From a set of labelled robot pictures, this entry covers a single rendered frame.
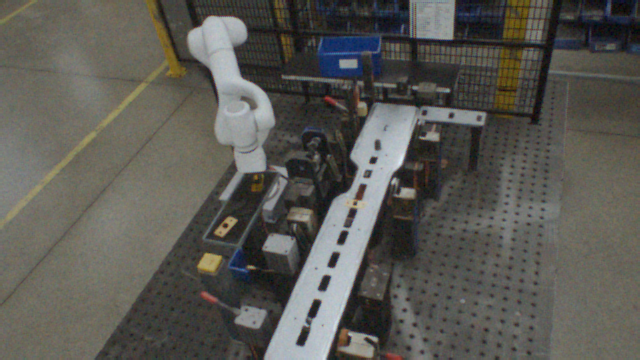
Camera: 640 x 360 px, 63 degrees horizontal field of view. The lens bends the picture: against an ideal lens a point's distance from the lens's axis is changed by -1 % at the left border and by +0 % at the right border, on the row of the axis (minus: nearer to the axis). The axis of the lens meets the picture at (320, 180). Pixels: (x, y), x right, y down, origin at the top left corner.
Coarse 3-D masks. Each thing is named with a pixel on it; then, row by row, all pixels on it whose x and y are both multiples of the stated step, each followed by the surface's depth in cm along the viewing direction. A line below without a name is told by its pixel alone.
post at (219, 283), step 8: (224, 264) 170; (200, 272) 167; (208, 272) 167; (216, 272) 166; (224, 272) 171; (208, 280) 169; (216, 280) 167; (224, 280) 171; (208, 288) 173; (216, 288) 171; (224, 288) 172; (232, 288) 179; (216, 296) 176; (224, 296) 175; (232, 296) 180; (216, 304) 181; (232, 304) 181; (240, 304) 187; (224, 312) 183; (224, 320) 188; (232, 320) 185; (232, 328) 190; (232, 336) 195; (240, 336) 193; (240, 344) 196
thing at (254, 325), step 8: (248, 312) 163; (256, 312) 163; (264, 312) 163; (240, 320) 162; (248, 320) 161; (256, 320) 161; (264, 320) 162; (240, 328) 163; (248, 328) 161; (256, 328) 159; (264, 328) 163; (272, 328) 169; (248, 336) 165; (256, 336) 163; (264, 336) 164; (272, 336) 173; (248, 344) 171; (256, 344) 167; (264, 344) 166; (256, 352) 173; (264, 352) 171
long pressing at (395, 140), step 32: (352, 160) 218; (384, 160) 216; (352, 192) 205; (384, 192) 203; (352, 224) 193; (320, 256) 184; (352, 256) 182; (288, 320) 166; (320, 320) 165; (288, 352) 158; (320, 352) 157
